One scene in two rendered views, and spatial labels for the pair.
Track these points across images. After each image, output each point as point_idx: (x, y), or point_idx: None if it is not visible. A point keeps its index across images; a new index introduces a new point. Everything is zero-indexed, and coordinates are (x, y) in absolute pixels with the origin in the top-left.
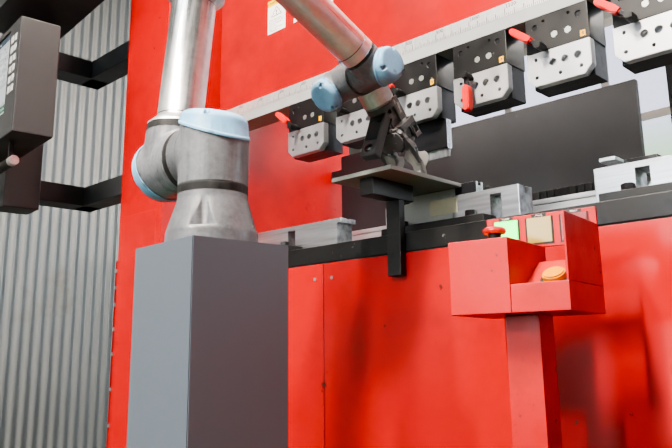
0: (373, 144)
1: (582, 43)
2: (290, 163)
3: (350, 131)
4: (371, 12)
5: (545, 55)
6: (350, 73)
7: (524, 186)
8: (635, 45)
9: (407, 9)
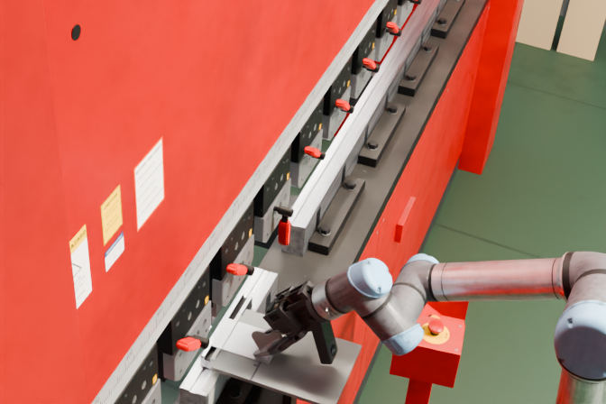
0: (335, 343)
1: (320, 136)
2: None
3: (188, 356)
4: (206, 184)
5: (307, 157)
6: (426, 302)
7: (262, 270)
8: (335, 125)
9: (236, 160)
